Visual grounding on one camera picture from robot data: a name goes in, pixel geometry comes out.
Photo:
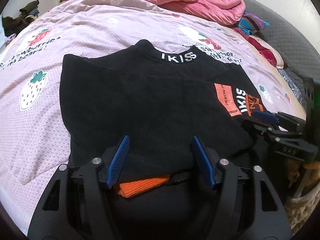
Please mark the striped colourful pillow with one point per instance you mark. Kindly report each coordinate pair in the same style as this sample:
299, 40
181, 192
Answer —
251, 24

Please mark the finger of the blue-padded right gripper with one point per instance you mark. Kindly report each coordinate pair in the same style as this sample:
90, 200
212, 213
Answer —
265, 117

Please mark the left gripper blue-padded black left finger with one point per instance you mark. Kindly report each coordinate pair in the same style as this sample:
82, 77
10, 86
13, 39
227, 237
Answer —
73, 204

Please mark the red patterned blanket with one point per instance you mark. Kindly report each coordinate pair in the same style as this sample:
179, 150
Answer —
266, 50

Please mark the pink strawberry print quilt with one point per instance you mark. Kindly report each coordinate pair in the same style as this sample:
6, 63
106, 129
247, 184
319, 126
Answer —
34, 140

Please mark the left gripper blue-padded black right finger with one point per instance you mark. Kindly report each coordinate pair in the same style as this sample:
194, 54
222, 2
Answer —
247, 205

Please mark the grey quilted headboard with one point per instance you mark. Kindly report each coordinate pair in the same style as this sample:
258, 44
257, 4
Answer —
292, 22

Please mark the black sweatshirt with orange patches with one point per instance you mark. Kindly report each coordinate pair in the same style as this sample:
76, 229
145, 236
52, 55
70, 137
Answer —
160, 101

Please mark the pile of dark clothes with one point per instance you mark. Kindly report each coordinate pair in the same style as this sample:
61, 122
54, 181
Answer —
27, 15

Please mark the dark floral bed sheet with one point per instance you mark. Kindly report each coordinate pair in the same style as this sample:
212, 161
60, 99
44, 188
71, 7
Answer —
295, 83

